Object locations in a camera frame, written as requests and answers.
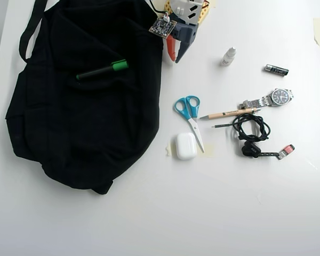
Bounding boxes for beige tape piece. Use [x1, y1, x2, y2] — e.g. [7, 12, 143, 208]
[165, 141, 177, 157]

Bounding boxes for black fabric bag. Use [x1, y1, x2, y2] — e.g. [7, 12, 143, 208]
[4, 0, 164, 196]

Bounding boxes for green black whiteboard marker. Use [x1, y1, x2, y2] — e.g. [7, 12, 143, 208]
[76, 59, 129, 82]

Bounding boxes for beige wooden ballpoint pen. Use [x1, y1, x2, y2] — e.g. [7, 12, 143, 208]
[199, 107, 262, 121]

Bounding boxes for blue handled scissors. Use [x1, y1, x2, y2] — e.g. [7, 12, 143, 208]
[174, 95, 205, 154]

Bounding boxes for white earbuds case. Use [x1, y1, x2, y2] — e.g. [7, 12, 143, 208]
[175, 132, 198, 161]

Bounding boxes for small white dropper bottle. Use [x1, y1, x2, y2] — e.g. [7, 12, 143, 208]
[220, 46, 237, 68]

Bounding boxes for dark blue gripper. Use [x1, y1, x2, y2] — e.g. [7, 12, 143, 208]
[165, 22, 199, 64]

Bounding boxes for black arm wire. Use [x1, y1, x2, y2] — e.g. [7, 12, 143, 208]
[149, 0, 166, 15]

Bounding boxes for black coiled audio cable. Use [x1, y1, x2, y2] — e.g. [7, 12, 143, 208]
[211, 113, 271, 142]

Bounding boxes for bare camera circuit board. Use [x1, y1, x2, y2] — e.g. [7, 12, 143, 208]
[148, 15, 178, 39]

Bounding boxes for black strap with red tag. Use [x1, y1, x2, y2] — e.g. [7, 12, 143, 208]
[241, 141, 295, 161]

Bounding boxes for black AA battery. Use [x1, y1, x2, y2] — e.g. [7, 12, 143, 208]
[264, 63, 290, 77]

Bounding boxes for silver wristwatch dark dial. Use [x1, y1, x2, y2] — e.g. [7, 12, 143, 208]
[238, 88, 295, 110]

